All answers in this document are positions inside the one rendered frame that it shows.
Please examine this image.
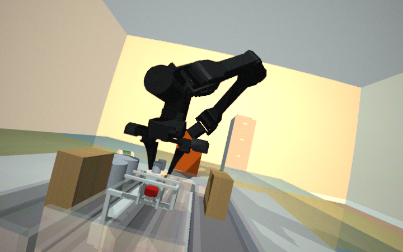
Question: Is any red short cylinder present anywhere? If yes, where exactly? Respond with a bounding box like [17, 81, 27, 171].
[144, 186, 159, 197]

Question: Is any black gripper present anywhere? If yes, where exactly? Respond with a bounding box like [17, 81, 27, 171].
[124, 105, 209, 175]

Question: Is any green and white jar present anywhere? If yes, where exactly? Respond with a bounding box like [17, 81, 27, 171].
[114, 150, 134, 156]

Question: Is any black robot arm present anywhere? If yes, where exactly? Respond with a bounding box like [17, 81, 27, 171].
[144, 50, 267, 142]

